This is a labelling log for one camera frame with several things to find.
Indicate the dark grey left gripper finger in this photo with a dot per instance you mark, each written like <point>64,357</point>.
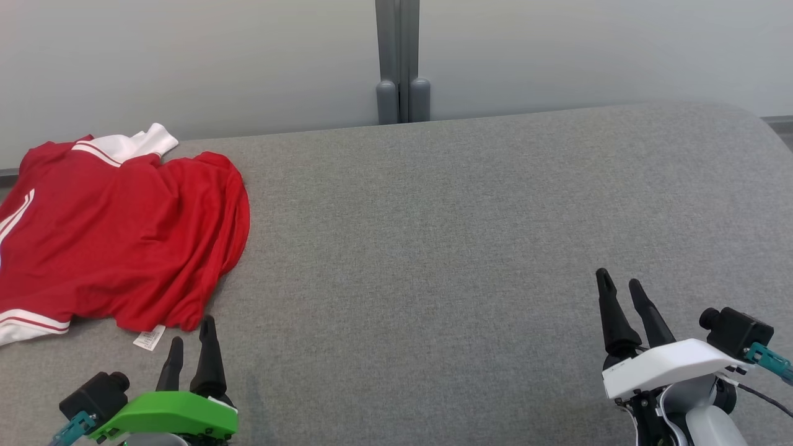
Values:
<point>209,359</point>
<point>171,368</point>

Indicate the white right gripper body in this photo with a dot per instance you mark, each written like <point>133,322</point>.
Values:
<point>669,368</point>

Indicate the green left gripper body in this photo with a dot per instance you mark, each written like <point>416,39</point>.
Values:
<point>173,415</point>

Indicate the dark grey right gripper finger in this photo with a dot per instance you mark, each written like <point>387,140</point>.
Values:
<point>614,316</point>
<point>650,319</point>

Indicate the red white Bulls jersey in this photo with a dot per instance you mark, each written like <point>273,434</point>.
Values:
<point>124,235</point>

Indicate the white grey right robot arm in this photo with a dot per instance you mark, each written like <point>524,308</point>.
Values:
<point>700,421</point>

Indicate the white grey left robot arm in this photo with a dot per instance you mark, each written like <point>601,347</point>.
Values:
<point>155,441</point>

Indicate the grey fabric sofa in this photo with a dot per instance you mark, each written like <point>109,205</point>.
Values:
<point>433,279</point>

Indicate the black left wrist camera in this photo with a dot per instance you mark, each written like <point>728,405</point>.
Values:
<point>93,396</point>

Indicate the teal left camera connector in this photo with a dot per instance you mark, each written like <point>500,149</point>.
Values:
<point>73,428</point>

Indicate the teal camera connector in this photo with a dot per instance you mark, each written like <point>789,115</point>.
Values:
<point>771,360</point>
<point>73,428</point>

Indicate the teal right camera connector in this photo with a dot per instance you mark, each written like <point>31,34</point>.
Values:
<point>771,360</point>

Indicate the grey partition post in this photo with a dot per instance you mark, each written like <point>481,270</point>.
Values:
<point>396,49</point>

